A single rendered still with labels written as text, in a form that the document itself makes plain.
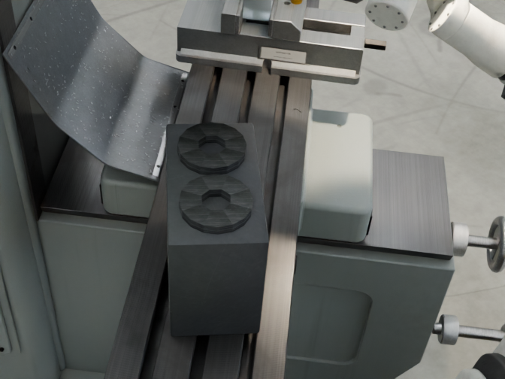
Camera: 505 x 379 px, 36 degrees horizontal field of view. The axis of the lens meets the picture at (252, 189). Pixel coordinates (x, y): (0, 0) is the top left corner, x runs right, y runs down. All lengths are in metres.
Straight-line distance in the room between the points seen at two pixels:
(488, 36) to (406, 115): 1.77
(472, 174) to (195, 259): 1.94
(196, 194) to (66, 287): 0.76
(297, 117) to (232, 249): 0.51
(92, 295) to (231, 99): 0.53
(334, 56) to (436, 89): 1.68
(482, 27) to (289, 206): 0.39
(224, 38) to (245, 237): 0.62
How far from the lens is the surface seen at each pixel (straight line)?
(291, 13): 1.45
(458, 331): 1.66
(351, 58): 1.46
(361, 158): 1.49
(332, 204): 1.40
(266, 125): 1.37
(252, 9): 1.46
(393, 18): 1.16
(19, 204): 1.47
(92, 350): 1.84
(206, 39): 1.48
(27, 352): 1.79
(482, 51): 1.22
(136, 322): 1.08
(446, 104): 3.06
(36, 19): 1.38
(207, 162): 1.00
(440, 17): 1.21
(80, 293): 1.68
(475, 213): 2.66
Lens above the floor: 1.81
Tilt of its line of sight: 45 degrees down
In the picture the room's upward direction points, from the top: 5 degrees clockwise
